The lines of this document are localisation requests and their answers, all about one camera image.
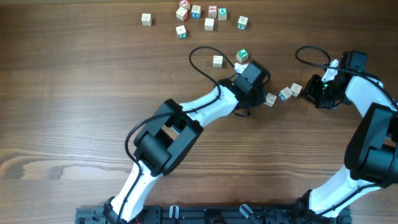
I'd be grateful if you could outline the wooden picture block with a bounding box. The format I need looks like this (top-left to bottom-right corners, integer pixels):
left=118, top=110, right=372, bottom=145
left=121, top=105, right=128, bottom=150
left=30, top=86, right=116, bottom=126
left=264, top=93, right=277, bottom=107

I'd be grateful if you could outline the blue P wooden block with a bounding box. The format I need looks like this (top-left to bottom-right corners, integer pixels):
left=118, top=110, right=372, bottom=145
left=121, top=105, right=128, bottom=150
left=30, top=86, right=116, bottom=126
left=279, top=87, right=293, bottom=101

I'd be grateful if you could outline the blue edged wooden block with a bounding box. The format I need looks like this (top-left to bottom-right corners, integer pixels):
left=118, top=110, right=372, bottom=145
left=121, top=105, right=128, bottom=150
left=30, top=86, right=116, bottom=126
left=290, top=83, right=302, bottom=97

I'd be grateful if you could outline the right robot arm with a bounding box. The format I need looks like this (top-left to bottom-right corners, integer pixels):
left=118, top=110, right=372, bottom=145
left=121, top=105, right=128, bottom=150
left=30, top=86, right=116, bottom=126
left=292, top=50, right=397, bottom=223

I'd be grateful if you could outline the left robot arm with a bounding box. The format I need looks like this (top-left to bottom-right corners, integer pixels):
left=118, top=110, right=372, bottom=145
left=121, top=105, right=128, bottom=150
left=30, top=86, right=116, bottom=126
left=104, top=60, right=271, bottom=223

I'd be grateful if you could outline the green E block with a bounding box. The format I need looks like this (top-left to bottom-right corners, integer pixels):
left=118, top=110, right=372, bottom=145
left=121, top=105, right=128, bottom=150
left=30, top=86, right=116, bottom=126
left=236, top=49, right=249, bottom=63

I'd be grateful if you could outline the wooden block lowest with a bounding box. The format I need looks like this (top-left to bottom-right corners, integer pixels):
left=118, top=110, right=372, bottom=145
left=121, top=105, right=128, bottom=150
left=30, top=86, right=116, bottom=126
left=213, top=55, right=223, bottom=68

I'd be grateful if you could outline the green V block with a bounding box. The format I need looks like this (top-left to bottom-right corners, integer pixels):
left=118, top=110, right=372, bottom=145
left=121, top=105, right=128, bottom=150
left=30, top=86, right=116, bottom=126
left=237, top=16, right=248, bottom=30

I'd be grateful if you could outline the plain wooden block centre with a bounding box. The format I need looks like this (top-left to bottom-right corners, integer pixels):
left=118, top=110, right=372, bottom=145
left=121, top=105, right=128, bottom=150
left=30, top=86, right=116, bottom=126
left=205, top=18, right=215, bottom=31

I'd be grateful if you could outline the plain wooden block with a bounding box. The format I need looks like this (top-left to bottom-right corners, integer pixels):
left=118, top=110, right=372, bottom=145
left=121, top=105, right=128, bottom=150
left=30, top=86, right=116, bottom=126
left=141, top=13, right=152, bottom=26
left=205, top=18, right=215, bottom=31

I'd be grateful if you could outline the green A block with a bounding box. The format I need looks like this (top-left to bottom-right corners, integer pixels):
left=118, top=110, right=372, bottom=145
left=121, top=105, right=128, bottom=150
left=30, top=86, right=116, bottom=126
left=218, top=7, right=228, bottom=21

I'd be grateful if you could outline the red 9 block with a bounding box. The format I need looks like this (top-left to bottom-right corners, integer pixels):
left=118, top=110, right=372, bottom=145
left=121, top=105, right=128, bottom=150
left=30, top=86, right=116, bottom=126
left=208, top=5, right=218, bottom=19

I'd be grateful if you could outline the green side block left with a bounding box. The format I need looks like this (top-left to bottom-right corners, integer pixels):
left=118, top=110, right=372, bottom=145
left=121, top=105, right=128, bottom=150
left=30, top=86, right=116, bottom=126
left=175, top=25, right=187, bottom=39

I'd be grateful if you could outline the blue X block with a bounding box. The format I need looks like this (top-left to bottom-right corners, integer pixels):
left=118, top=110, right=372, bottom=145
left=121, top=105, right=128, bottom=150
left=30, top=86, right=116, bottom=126
left=191, top=5, right=201, bottom=19

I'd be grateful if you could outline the red edged wooden block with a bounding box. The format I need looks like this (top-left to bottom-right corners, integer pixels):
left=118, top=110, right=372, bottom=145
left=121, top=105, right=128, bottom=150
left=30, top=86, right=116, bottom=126
left=176, top=7, right=188, bottom=21

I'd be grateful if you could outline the red letter block top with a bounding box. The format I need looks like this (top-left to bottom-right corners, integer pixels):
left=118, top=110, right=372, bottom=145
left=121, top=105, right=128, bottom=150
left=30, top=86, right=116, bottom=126
left=178, top=0, right=190, bottom=11

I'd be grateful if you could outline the plain wooden block far left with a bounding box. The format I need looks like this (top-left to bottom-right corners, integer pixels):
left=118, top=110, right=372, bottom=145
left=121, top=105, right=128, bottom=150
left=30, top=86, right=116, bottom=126
left=141, top=13, right=152, bottom=26

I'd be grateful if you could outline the left camera cable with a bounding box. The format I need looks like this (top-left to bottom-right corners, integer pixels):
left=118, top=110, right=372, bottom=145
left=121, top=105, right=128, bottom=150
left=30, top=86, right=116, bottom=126
left=116, top=45, right=237, bottom=224

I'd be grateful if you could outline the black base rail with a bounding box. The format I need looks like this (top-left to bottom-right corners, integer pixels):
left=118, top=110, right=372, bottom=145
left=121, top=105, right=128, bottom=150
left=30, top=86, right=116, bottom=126
left=75, top=205, right=353, bottom=224

